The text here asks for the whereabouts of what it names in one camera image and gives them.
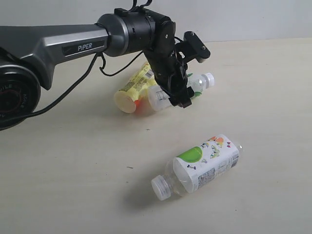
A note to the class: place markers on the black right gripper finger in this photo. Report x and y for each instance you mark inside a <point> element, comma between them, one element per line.
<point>171,92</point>

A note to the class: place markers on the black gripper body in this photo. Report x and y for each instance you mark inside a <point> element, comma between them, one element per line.
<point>169,72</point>

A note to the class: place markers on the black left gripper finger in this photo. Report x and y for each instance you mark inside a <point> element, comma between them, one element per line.
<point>185,97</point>

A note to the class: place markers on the white green label bottle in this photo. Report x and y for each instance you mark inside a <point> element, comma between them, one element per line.
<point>159,100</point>

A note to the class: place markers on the yellow bottle with red cap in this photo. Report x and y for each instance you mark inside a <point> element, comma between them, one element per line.
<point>127,98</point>

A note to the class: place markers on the clear bottle butterfly label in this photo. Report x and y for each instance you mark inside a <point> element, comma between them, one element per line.
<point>196,167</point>

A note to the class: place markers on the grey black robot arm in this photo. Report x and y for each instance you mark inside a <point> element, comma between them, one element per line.
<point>30,54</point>

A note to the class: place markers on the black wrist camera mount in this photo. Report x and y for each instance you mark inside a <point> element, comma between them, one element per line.
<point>192,48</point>

